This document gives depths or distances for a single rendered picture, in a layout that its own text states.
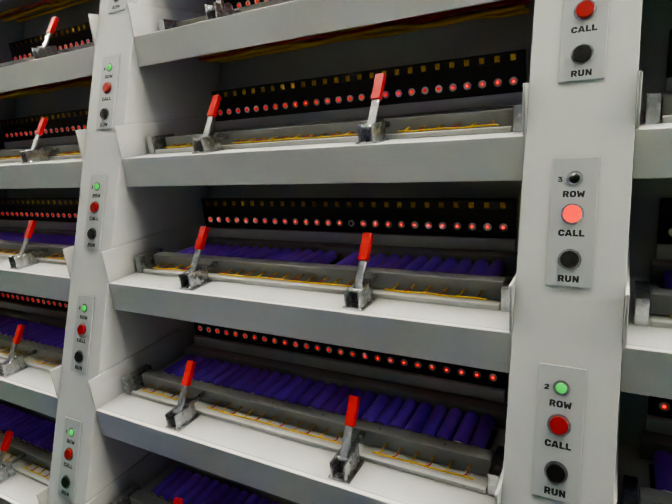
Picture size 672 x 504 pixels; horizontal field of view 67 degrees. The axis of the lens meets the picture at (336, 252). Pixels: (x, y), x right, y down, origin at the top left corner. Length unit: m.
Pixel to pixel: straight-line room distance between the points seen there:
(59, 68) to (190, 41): 0.32
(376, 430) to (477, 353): 0.18
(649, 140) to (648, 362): 0.20
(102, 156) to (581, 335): 0.74
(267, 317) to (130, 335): 0.32
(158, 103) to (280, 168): 0.34
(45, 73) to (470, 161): 0.82
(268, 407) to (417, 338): 0.27
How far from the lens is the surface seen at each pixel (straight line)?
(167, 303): 0.78
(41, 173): 1.06
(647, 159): 0.55
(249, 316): 0.68
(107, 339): 0.88
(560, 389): 0.52
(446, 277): 0.61
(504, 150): 0.55
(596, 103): 0.55
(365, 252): 0.60
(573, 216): 0.52
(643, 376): 0.54
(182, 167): 0.78
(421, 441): 0.64
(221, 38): 0.81
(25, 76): 1.18
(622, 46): 0.57
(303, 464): 0.67
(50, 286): 1.00
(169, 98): 0.96
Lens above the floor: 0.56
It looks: 2 degrees up
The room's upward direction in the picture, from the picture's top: 5 degrees clockwise
